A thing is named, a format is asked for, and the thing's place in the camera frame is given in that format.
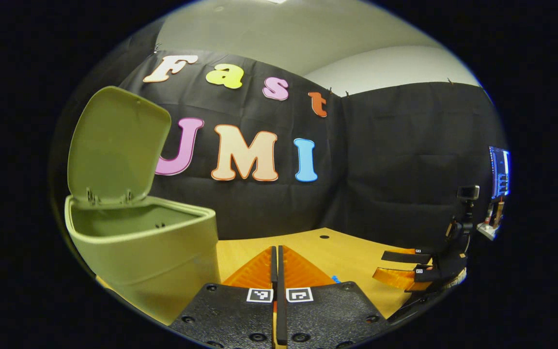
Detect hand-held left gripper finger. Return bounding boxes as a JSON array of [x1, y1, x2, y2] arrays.
[[278, 245, 391, 348], [170, 246, 279, 349]]

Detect black backdrop cloth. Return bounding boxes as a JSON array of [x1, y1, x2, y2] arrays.
[[49, 29, 508, 274]]

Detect wooden desktop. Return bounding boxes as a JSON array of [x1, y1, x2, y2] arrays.
[[96, 226, 469, 349]]

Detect green desktop garbage bin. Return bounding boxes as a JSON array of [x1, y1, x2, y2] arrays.
[[64, 85, 220, 327]]

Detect computer monitor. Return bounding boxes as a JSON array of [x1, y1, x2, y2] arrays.
[[488, 145, 512, 200]]

